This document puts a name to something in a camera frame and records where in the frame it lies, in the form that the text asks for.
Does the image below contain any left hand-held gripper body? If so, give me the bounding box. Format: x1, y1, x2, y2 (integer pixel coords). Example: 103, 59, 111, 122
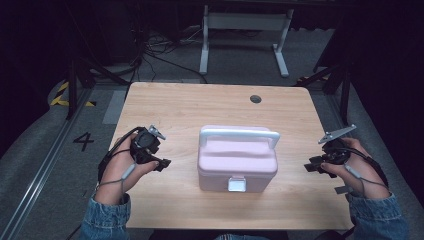
129, 124, 167, 165

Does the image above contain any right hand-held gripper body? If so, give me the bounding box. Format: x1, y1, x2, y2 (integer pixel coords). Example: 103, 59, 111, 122
317, 124, 358, 166

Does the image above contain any pink storage box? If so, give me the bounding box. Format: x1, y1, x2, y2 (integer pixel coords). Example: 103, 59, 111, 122
197, 124, 281, 194

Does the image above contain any person's right hand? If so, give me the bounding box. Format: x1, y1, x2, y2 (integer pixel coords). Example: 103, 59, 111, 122
321, 137, 390, 200

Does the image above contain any person's left hand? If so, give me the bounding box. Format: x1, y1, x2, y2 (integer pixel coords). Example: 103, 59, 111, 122
95, 132, 160, 206

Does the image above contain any wooden table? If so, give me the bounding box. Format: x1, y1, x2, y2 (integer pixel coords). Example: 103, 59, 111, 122
109, 81, 354, 232

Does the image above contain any black tripod stand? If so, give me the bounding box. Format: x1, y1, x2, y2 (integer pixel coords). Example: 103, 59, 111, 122
294, 56, 352, 126
65, 49, 130, 121

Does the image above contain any person's left denim sleeve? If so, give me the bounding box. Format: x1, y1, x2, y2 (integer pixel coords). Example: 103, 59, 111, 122
78, 193, 132, 240

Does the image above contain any person's denim sleeve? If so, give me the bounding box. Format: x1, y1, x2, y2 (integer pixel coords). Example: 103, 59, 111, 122
348, 192, 410, 240
78, 193, 132, 240

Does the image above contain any person's right denim sleeve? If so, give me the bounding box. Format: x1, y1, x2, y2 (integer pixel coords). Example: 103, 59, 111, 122
348, 192, 410, 240

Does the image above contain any yellow black floor tape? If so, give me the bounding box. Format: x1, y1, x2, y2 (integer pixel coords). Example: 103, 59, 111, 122
49, 81, 97, 108

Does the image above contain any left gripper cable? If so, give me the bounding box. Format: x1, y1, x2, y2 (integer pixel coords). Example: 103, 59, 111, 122
96, 126, 148, 196

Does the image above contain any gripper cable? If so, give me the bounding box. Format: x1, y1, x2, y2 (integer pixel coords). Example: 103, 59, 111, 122
334, 141, 390, 198
96, 126, 148, 196

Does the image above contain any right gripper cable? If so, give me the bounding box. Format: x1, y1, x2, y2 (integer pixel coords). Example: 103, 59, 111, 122
334, 141, 390, 198

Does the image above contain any bundle of black floor cables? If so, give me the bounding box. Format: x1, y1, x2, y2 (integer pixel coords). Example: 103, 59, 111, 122
99, 19, 209, 101

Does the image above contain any metal floor rail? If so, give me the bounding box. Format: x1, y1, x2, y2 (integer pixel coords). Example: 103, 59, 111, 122
0, 87, 95, 240

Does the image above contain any white metal desk frame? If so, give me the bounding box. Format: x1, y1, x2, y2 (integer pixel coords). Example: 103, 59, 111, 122
199, 4, 295, 78

